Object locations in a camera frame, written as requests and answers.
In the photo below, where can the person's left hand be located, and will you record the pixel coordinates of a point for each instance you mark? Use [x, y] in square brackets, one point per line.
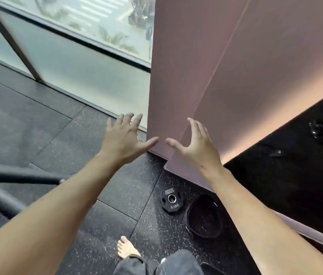
[121, 140]

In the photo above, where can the person's right hand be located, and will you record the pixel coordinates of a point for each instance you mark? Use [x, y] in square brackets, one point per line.
[201, 151]

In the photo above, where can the small black octagonal weight plate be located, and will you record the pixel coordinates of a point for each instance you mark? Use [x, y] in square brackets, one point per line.
[164, 197]

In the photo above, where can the person's right forearm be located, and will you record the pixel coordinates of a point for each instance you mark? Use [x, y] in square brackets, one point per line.
[264, 226]

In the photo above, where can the person's left forearm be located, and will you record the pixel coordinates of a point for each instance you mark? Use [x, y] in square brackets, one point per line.
[41, 226]

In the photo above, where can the person's left foot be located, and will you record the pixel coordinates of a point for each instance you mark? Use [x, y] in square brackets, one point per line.
[127, 249]

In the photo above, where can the person's dark grey trousers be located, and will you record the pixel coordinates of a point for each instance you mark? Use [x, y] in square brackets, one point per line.
[178, 263]

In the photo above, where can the black weightlifting belt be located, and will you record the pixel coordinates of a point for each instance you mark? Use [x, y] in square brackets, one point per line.
[186, 219]

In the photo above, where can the glass window black frame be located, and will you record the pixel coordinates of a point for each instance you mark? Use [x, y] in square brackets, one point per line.
[92, 68]

